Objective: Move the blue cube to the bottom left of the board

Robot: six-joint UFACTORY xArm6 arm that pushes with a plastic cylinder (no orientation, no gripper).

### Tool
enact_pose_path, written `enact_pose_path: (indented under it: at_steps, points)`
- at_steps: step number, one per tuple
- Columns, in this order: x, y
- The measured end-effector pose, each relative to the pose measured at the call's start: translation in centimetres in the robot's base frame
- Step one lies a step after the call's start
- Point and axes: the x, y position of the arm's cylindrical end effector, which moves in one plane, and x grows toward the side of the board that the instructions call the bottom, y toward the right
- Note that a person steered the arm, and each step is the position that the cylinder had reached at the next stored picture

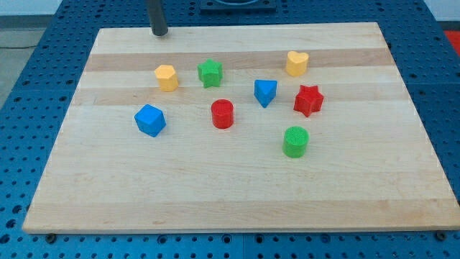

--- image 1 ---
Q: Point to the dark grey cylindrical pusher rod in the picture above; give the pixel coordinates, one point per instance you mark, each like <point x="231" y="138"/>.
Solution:
<point x="157" y="18"/>

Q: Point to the blue cube block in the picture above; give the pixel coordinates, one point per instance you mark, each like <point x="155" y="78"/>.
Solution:
<point x="150" y="120"/>

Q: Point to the wooden board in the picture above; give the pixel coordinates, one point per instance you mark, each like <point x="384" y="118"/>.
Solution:
<point x="368" y="165"/>

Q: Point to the yellow hexagon block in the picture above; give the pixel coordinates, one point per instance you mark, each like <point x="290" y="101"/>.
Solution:
<point x="167" y="78"/>

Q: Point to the green star block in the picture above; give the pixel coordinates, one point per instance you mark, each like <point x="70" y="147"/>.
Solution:
<point x="210" y="73"/>

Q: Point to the red cylinder block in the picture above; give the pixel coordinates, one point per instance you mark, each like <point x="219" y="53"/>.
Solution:
<point x="222" y="111"/>

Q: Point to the blue triangle block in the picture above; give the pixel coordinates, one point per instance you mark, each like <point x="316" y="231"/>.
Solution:
<point x="265" y="91"/>

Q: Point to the yellow heart block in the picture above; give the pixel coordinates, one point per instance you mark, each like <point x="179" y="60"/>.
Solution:
<point x="296" y="63"/>

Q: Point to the red star block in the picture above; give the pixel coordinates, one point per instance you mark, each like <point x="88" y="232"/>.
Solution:
<point x="308" y="100"/>

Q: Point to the green cylinder block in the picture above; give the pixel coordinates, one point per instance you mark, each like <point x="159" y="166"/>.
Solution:
<point x="295" y="142"/>

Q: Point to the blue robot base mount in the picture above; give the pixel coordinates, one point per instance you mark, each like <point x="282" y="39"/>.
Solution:
<point x="236" y="5"/>

